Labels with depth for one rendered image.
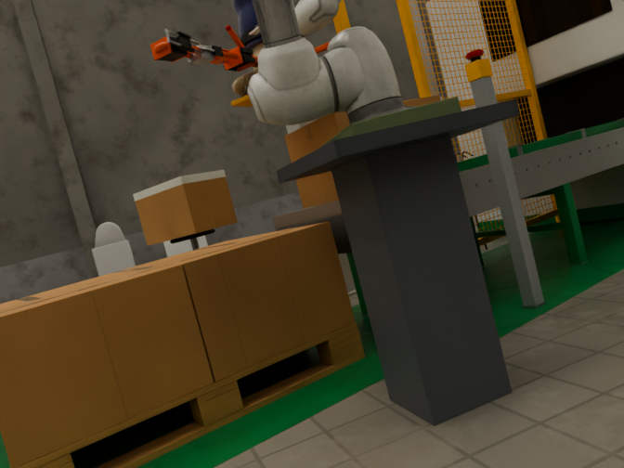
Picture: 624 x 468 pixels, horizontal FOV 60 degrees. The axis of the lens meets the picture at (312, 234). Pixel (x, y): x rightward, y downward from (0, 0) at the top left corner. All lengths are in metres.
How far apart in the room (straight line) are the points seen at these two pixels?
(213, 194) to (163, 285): 2.23
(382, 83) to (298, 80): 0.22
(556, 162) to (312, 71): 1.70
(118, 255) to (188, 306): 7.95
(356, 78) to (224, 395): 1.08
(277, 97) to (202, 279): 0.68
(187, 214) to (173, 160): 7.66
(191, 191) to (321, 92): 2.48
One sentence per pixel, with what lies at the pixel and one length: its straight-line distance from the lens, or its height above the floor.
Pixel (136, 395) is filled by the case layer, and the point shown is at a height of 0.20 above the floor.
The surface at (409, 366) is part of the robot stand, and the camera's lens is 1.50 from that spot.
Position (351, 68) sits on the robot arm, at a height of 0.94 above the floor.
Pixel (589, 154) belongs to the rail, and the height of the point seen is 0.51.
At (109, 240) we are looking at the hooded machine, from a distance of 9.76.
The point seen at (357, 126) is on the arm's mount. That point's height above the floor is 0.78.
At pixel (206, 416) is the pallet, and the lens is 1.86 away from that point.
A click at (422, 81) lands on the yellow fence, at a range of 3.42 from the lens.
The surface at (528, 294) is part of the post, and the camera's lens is 2.35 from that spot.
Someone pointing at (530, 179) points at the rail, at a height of 0.48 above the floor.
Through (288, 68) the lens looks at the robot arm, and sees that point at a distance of 1.44.
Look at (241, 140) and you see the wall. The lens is 11.72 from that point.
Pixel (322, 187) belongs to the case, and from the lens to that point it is 2.31.
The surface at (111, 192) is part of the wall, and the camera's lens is 11.35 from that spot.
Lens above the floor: 0.63
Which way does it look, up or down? 3 degrees down
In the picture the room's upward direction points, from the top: 15 degrees counter-clockwise
